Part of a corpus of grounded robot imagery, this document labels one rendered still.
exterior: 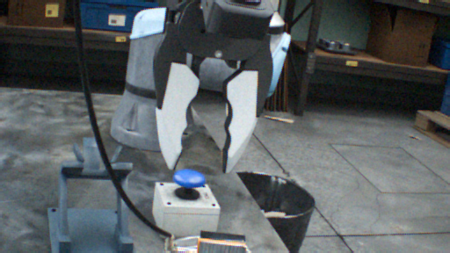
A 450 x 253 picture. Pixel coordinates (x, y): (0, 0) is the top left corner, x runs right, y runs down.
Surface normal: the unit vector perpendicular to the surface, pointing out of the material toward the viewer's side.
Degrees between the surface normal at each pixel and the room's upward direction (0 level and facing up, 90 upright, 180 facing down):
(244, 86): 82
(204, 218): 90
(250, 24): 113
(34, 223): 0
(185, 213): 90
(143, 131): 72
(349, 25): 90
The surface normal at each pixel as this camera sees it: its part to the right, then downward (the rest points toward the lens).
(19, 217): 0.15, -0.94
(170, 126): 0.26, 0.20
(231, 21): 0.11, 0.66
